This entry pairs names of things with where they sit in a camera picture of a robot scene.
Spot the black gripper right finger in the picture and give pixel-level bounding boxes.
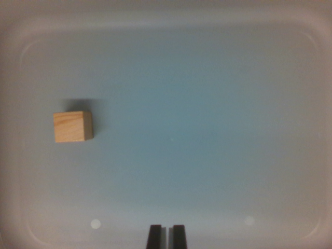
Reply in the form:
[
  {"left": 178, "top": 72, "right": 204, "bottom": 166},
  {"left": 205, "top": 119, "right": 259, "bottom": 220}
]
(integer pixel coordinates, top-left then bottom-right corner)
[{"left": 168, "top": 224, "right": 189, "bottom": 249}]

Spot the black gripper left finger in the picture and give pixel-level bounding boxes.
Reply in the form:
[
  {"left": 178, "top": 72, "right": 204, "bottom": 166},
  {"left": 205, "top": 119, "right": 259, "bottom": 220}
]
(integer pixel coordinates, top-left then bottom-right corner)
[{"left": 146, "top": 225, "right": 167, "bottom": 249}]

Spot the wooden cube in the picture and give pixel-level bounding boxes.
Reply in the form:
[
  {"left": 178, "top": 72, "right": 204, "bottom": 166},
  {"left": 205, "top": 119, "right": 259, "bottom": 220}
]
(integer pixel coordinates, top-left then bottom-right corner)
[{"left": 53, "top": 110, "right": 94, "bottom": 143}]

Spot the translucent plastic bin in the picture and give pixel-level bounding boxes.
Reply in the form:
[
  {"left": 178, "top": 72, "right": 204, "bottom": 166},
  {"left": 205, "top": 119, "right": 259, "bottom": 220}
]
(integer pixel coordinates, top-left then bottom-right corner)
[{"left": 0, "top": 0, "right": 332, "bottom": 249}]

